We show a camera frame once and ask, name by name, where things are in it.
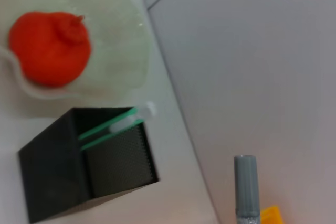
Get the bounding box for green white utility knife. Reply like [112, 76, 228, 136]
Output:
[78, 101, 157, 151]

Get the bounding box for grey glitter pen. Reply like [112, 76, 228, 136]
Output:
[233, 155, 262, 224]

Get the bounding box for red orange fruit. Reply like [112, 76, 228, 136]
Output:
[9, 11, 92, 88]

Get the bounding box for translucent green fruit plate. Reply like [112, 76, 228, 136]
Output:
[0, 0, 153, 100]

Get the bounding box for black mesh pen holder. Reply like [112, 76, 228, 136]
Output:
[18, 107, 160, 224]

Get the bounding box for yellow plastic bin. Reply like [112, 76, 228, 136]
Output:
[261, 205, 286, 224]

